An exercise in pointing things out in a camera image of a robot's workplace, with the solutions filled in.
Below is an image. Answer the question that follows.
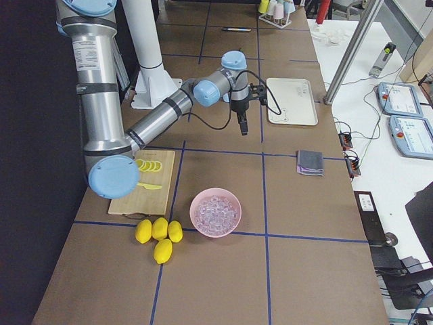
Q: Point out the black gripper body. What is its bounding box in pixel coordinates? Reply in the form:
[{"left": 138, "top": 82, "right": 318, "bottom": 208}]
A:
[{"left": 231, "top": 100, "right": 249, "bottom": 123}]

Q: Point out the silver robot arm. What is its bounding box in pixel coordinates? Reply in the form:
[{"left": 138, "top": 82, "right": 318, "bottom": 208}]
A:
[{"left": 56, "top": 1, "right": 251, "bottom": 199}]

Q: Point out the clear ice cubes pile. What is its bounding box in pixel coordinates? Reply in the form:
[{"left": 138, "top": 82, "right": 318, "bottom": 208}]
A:
[{"left": 193, "top": 196, "right": 239, "bottom": 237}]

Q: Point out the cup rack with cups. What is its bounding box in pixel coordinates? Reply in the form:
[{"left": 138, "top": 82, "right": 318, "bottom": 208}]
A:
[{"left": 258, "top": 0, "right": 296, "bottom": 29}]

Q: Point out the cream bear tray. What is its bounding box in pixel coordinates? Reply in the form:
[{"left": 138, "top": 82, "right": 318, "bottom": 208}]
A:
[{"left": 266, "top": 78, "right": 318, "bottom": 126}]

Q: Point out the grey folded cloth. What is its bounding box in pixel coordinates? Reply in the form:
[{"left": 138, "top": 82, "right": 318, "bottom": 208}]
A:
[{"left": 296, "top": 150, "right": 324, "bottom": 176}]

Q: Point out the pink bowl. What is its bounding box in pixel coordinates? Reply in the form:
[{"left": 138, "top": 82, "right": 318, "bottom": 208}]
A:
[{"left": 189, "top": 188, "right": 242, "bottom": 238}]

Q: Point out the wooden cutting board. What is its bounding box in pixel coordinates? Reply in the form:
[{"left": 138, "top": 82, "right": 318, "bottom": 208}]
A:
[{"left": 108, "top": 150, "right": 175, "bottom": 215}]

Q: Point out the lemon slices row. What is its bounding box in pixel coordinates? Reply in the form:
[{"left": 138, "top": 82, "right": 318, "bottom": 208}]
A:
[{"left": 135, "top": 158, "right": 162, "bottom": 173}]

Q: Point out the yellow plastic knife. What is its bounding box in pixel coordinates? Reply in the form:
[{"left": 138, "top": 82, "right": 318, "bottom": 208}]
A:
[{"left": 137, "top": 182, "right": 162, "bottom": 190}]

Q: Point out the yellow lemon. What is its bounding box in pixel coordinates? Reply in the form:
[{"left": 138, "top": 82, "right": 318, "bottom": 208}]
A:
[
  {"left": 152, "top": 217, "right": 168, "bottom": 241},
  {"left": 168, "top": 220, "right": 183, "bottom": 243},
  {"left": 135, "top": 219, "right": 152, "bottom": 244},
  {"left": 154, "top": 238, "right": 173, "bottom": 264}
]

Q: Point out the teach pendant tablet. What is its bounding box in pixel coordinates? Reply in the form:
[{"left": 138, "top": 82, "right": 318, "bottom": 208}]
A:
[
  {"left": 388, "top": 115, "right": 432, "bottom": 160},
  {"left": 377, "top": 82, "right": 424, "bottom": 117}
]

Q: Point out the grey water bottle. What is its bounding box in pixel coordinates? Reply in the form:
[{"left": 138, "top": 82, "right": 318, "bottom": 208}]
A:
[{"left": 369, "top": 42, "right": 396, "bottom": 78}]

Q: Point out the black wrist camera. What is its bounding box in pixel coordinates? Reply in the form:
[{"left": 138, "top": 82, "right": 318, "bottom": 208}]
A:
[{"left": 250, "top": 83, "right": 268, "bottom": 106}]

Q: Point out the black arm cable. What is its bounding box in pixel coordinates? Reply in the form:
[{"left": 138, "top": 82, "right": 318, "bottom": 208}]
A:
[{"left": 187, "top": 69, "right": 282, "bottom": 130}]

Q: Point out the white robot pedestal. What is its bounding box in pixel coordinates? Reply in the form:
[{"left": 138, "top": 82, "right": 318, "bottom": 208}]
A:
[{"left": 122, "top": 0, "right": 182, "bottom": 110}]

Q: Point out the aluminium frame post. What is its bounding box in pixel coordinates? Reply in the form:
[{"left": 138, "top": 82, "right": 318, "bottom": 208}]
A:
[{"left": 323, "top": 0, "right": 384, "bottom": 105}]

